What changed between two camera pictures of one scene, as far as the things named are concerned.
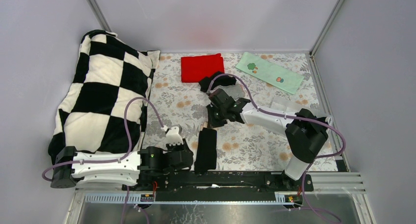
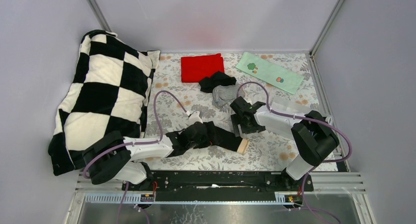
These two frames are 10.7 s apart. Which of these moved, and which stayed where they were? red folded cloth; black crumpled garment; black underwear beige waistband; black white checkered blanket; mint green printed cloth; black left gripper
Moved: black underwear beige waistband; black left gripper
Stayed: black crumpled garment; red folded cloth; black white checkered blanket; mint green printed cloth
